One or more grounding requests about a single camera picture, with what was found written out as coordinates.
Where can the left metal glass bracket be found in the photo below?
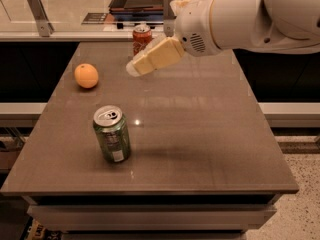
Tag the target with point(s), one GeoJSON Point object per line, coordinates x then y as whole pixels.
{"type": "Point", "coordinates": [44, 27]}

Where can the metal glass bracket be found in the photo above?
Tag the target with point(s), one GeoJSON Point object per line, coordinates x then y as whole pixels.
{"type": "Point", "coordinates": [168, 18]}
{"type": "Point", "coordinates": [44, 27]}

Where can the grey table drawer unit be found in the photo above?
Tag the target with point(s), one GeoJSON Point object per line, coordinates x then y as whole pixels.
{"type": "Point", "coordinates": [125, 218]}

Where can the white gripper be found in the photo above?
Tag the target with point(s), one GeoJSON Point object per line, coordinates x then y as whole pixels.
{"type": "Point", "coordinates": [192, 25]}

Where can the red cola can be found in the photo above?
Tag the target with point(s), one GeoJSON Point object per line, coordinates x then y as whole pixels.
{"type": "Point", "coordinates": [142, 36]}

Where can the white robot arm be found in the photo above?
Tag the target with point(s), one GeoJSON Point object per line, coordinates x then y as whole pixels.
{"type": "Point", "coordinates": [267, 26]}

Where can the middle metal glass bracket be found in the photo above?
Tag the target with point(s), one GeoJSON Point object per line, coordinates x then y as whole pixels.
{"type": "Point", "coordinates": [168, 18]}

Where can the orange fruit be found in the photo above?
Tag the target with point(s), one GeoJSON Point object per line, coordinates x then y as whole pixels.
{"type": "Point", "coordinates": [86, 75]}

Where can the dark tray stack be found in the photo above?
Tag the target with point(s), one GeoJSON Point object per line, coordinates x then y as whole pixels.
{"type": "Point", "coordinates": [140, 0]}

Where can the green soda can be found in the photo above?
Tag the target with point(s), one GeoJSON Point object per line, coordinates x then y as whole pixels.
{"type": "Point", "coordinates": [110, 126]}

